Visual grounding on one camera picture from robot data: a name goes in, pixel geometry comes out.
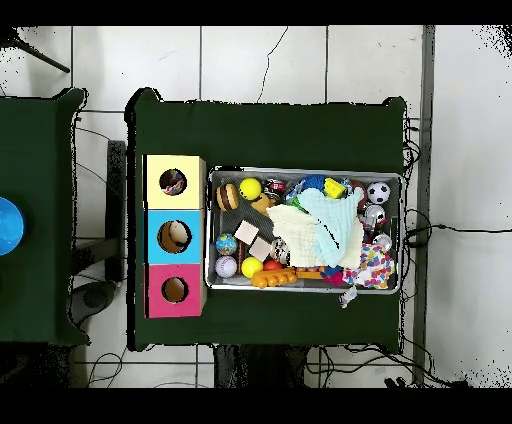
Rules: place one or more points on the mint green waffle cloth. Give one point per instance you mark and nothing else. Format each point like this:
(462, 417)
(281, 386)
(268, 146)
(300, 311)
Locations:
(332, 208)

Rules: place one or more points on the colourful ruffled fabric toy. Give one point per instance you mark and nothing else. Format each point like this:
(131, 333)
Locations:
(172, 184)

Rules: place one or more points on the wooden box with three holes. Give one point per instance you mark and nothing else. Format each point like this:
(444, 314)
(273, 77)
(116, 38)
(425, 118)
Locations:
(176, 304)

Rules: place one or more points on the wooden cube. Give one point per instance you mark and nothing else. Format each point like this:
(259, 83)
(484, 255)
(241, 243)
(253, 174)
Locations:
(246, 232)
(260, 249)

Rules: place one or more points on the yellow ball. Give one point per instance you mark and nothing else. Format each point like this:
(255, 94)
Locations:
(252, 268)
(250, 188)

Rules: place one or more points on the wooden toy burger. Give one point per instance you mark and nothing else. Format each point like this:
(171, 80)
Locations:
(227, 197)

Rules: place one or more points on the cream waffle cloth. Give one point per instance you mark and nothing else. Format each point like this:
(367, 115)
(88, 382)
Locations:
(292, 236)

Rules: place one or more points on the globe print ball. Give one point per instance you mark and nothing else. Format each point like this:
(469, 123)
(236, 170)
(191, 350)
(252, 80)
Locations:
(226, 244)

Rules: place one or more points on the white baseball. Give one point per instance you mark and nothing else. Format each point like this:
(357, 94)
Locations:
(226, 267)

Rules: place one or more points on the orange toy block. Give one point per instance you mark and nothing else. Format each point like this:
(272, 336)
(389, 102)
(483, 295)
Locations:
(274, 278)

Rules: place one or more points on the dark green tablecloth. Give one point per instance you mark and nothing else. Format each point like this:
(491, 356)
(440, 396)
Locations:
(40, 280)
(260, 136)

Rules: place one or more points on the brown cream ball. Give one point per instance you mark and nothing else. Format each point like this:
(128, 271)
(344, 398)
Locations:
(168, 240)

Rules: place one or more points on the blue round bowl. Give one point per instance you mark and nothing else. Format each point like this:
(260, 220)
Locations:
(10, 226)

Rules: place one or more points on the black tripod leg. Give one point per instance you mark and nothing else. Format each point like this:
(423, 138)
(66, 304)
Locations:
(44, 60)

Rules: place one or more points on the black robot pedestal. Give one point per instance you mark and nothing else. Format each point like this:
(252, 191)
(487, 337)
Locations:
(256, 368)

